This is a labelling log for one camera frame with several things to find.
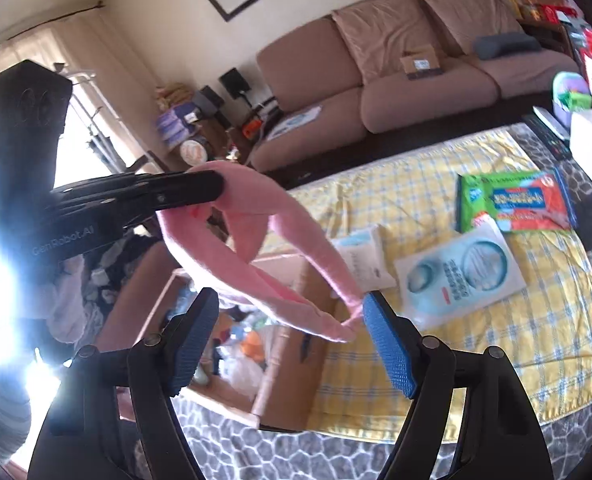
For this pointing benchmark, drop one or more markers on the cardboard box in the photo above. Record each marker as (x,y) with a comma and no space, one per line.
(268,380)

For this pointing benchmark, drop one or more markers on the grey patterned blanket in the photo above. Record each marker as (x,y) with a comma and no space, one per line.
(356,412)

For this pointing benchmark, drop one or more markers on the brown sofa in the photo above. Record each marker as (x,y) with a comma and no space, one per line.
(339,80)

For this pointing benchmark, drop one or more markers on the small cardboard parcel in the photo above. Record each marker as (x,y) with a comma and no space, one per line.
(422,62)

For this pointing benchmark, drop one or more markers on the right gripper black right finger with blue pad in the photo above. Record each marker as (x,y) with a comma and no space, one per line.
(500,437)

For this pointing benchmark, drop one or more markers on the black remote control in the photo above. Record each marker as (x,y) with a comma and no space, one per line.
(557,147)

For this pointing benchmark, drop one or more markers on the green orange wipes pack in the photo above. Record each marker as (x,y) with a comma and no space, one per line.
(517,201)

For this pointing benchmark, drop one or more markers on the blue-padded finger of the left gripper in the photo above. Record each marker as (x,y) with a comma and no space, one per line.
(166,194)

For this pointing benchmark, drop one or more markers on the purple small basket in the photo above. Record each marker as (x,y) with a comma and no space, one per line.
(570,94)

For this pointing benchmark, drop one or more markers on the orange felt flower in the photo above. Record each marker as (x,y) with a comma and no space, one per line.
(252,346)

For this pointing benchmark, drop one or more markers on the face mask sachet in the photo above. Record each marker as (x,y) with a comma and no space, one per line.
(463,275)

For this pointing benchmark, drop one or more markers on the white paper packet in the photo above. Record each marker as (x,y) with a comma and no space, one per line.
(363,253)

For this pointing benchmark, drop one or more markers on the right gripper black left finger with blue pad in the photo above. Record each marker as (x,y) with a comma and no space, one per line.
(80,437)

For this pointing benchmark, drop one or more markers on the pink plush headband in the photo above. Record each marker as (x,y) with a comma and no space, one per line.
(216,243)

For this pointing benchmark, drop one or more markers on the yellow plaid cloth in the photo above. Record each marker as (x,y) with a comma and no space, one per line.
(529,292)

